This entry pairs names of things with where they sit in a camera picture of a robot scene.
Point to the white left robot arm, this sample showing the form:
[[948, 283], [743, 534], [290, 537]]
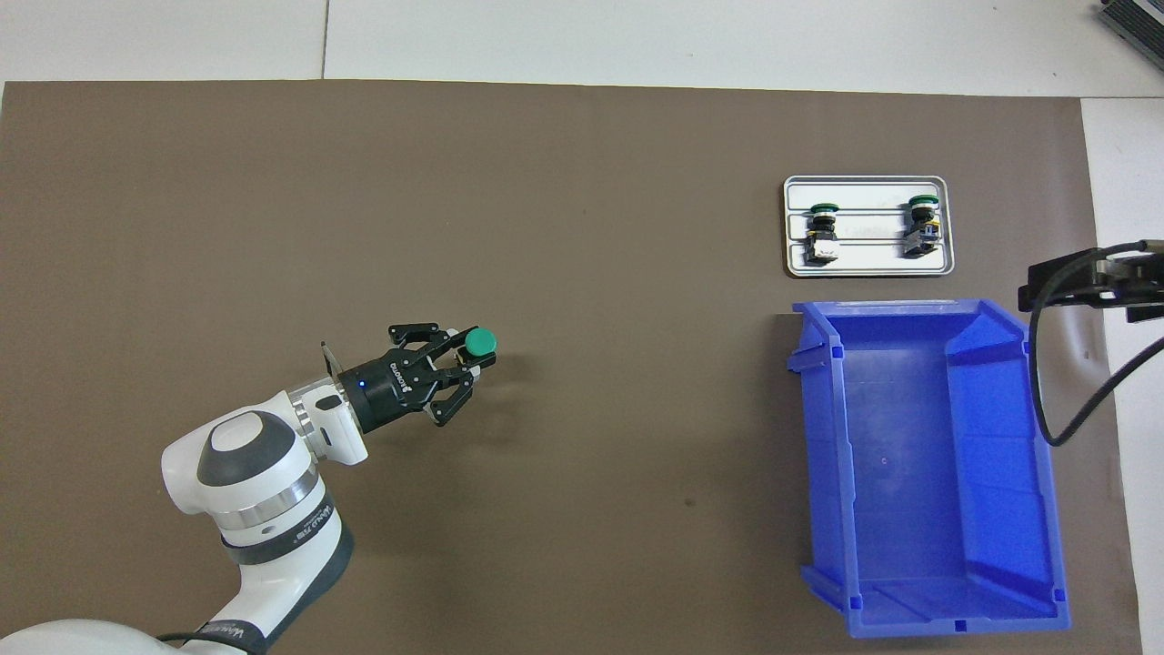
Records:
[[264, 482]]

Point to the green push button switch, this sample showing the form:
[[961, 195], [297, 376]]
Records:
[[480, 342], [823, 236], [922, 232]]

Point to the dark grey ribbed device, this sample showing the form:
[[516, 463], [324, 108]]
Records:
[[1141, 18]]

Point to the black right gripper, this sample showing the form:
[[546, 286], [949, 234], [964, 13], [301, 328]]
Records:
[[1141, 282]]

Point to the grey metal tray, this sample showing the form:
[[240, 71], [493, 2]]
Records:
[[868, 255]]

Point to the blue plastic storage bin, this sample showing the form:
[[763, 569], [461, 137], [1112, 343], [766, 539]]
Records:
[[909, 455]]

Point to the brown table mat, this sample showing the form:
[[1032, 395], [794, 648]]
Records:
[[273, 182]]

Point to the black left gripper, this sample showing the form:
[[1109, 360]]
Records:
[[391, 387]]

